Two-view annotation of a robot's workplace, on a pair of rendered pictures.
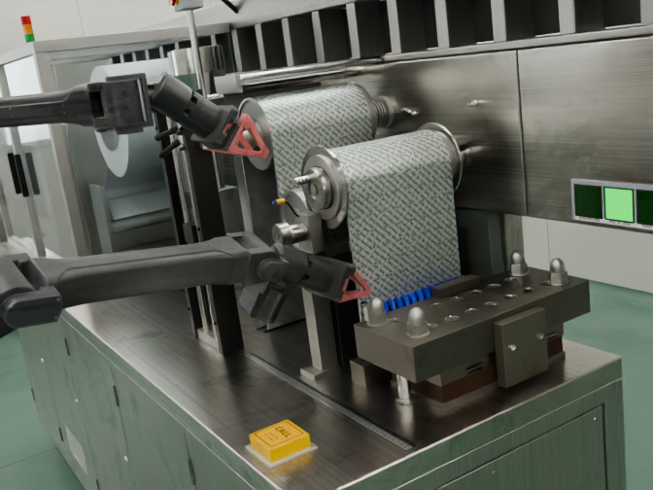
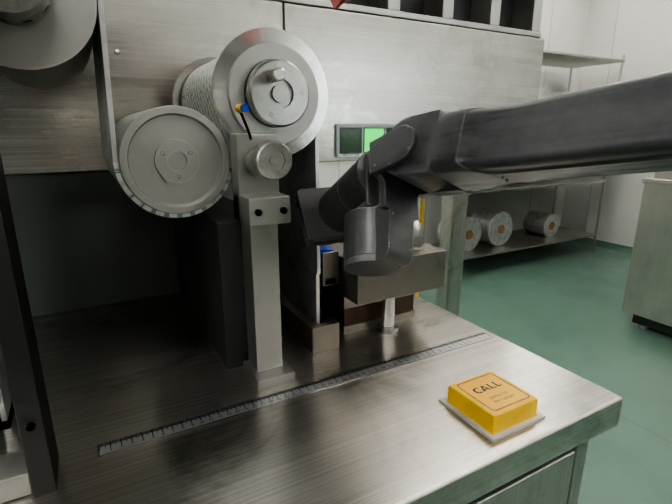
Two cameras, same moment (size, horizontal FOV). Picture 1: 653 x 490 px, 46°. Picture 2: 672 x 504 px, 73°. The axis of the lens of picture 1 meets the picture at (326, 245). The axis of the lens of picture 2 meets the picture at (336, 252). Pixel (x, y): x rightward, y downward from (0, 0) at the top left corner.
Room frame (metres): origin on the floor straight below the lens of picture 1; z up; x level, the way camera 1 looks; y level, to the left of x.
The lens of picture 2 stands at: (1.24, 0.56, 1.21)
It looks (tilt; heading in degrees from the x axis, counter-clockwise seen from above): 15 degrees down; 272
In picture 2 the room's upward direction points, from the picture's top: straight up
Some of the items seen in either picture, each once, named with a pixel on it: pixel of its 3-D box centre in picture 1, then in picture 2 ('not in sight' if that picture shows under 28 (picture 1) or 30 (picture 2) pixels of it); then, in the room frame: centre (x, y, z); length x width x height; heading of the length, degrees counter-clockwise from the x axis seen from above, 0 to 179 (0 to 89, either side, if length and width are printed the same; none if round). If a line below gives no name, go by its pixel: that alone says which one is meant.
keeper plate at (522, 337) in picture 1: (522, 347); not in sight; (1.19, -0.30, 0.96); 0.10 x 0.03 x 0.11; 121
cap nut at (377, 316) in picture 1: (376, 309); not in sight; (1.21, -0.07, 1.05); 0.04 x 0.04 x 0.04
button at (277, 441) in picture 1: (280, 440); (491, 400); (1.07, 0.11, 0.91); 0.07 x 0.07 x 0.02; 31
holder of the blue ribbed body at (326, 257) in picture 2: not in sight; (300, 250); (1.32, -0.16, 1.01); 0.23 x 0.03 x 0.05; 121
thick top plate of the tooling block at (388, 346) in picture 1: (475, 317); (337, 246); (1.26, -0.24, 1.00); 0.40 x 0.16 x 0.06; 121
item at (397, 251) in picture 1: (407, 255); (284, 198); (1.34, -0.14, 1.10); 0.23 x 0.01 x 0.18; 121
